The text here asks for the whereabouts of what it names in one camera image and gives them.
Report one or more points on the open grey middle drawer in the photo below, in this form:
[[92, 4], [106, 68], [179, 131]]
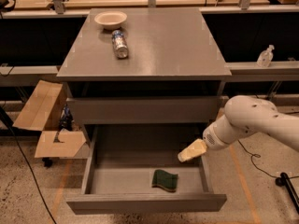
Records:
[[120, 168]]

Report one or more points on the closed grey top drawer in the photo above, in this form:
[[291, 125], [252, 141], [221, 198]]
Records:
[[143, 110]]

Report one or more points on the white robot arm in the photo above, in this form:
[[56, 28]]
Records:
[[242, 117]]

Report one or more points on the hand sanitizer pump bottle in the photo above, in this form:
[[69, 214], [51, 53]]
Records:
[[265, 57]]

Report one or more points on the grey drawer cabinet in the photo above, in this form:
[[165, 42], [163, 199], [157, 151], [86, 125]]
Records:
[[171, 54]]

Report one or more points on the black stand foot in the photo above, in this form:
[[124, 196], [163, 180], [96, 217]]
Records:
[[285, 181]]

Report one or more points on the open cardboard box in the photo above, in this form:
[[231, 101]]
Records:
[[42, 112]]

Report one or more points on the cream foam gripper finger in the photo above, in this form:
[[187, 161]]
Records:
[[195, 149]]

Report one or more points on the white paper bowl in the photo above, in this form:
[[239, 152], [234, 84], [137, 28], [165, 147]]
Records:
[[110, 20]]

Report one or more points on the black headphones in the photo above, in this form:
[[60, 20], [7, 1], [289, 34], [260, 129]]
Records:
[[7, 5]]

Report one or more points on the green scrubbing sponge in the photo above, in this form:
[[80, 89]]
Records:
[[164, 180]]

